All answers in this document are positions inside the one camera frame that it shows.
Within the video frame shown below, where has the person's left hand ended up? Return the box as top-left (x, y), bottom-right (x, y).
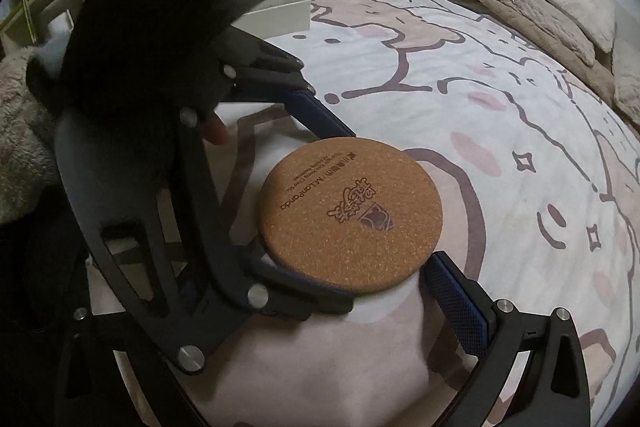
top-left (201, 111), bottom-right (232, 146)

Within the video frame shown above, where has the round cork coaster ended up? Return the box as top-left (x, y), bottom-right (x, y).
top-left (257, 137), bottom-right (446, 299)

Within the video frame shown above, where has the fluffy white pillow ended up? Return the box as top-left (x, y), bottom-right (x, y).
top-left (522, 0), bottom-right (617, 54)

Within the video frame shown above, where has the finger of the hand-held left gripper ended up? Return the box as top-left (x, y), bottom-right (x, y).
top-left (215, 29), bottom-right (357, 140)
top-left (89, 107), bottom-right (357, 374)

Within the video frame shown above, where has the tan fleece blanket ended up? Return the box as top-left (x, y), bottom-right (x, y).
top-left (375, 0), bottom-right (618, 108)

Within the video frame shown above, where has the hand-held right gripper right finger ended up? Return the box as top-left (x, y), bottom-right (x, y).
top-left (424, 251), bottom-right (606, 427)

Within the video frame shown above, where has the white storage box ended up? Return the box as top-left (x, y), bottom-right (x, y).
top-left (235, 0), bottom-right (313, 50)

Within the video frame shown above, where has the beige plush cushion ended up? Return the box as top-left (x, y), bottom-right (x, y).
top-left (0, 47), bottom-right (61, 225)

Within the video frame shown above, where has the bear and rabbit printed blanket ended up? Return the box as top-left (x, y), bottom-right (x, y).
top-left (85, 0), bottom-right (640, 427)

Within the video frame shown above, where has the beige quilted pillow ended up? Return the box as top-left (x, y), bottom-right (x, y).
top-left (612, 38), bottom-right (640, 128)

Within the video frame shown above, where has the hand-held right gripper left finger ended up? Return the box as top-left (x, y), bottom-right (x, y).
top-left (52, 306), bottom-right (213, 427)

